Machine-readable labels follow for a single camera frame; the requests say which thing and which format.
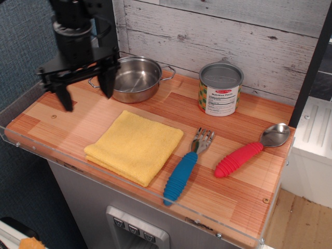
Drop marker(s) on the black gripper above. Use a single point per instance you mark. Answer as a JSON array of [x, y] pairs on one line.
[[77, 60]]

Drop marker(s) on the stainless steel pot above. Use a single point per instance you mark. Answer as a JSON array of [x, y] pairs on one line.
[[138, 79]]

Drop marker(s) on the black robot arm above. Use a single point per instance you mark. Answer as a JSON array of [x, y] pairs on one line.
[[75, 14]]

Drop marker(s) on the yellow folded cloth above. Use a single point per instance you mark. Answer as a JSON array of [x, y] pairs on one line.
[[134, 147]]

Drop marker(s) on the toy food can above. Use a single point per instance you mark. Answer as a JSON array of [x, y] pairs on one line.
[[219, 88]]

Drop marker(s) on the grey toy fridge cabinet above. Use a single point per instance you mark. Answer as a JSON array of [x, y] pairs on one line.
[[88, 197]]

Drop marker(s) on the silver dispenser panel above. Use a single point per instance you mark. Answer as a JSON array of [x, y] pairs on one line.
[[129, 231]]

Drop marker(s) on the orange object at corner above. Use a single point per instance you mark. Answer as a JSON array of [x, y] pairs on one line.
[[31, 243]]

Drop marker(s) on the white toy sink unit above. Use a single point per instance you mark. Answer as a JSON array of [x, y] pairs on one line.
[[308, 170]]

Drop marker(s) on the clear acrylic guard rail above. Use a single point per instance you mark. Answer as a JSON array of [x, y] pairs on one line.
[[234, 208]]

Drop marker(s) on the blue handled fork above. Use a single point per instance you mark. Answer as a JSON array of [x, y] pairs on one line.
[[180, 175]]

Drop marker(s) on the red handled spoon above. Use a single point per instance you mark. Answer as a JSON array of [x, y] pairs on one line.
[[274, 136]]

